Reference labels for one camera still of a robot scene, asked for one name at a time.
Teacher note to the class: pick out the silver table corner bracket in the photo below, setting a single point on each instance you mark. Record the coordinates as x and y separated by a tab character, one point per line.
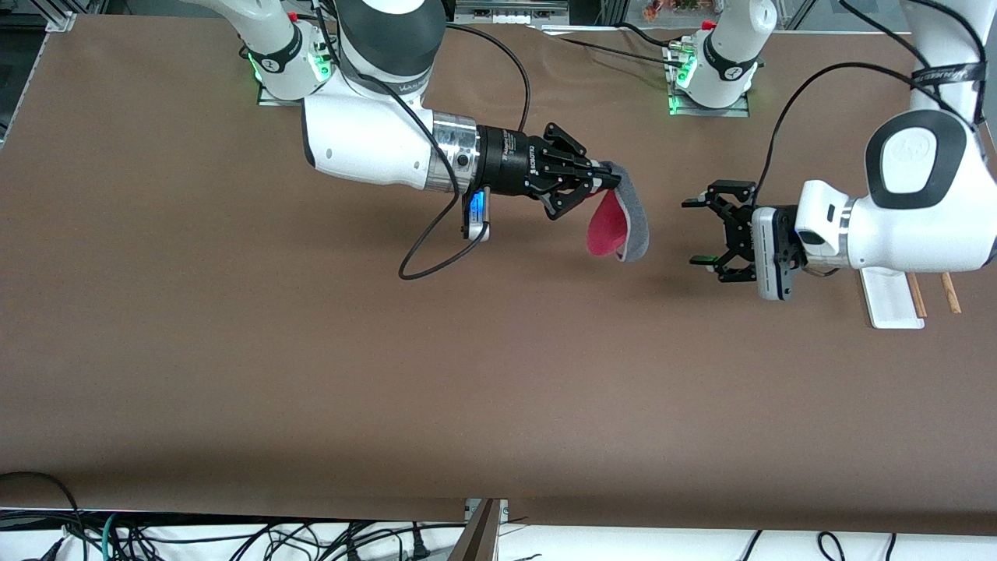
61	22

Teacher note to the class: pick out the white rack with wooden bars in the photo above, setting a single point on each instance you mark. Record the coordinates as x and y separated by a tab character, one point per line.
888	308

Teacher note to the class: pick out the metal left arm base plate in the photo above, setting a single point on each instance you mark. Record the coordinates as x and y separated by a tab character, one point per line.
736	112

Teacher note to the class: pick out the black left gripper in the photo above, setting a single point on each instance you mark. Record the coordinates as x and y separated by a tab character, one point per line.
734	227

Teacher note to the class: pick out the white power strip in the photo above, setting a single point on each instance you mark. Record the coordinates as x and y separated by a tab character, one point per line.
510	17

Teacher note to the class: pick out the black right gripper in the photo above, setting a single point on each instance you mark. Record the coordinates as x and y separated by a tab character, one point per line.
508	161

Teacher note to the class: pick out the grey and red towel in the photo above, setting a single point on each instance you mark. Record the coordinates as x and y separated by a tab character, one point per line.
604	230

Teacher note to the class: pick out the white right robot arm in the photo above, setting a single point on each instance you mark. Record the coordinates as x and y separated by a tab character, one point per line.
366	144

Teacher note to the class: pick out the brown beam with silver bracket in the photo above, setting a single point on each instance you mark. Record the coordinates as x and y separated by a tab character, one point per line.
479	538

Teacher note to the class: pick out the orange background clutter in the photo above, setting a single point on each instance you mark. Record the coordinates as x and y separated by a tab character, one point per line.
670	9

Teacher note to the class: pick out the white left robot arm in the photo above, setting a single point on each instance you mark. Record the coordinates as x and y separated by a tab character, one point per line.
919	226

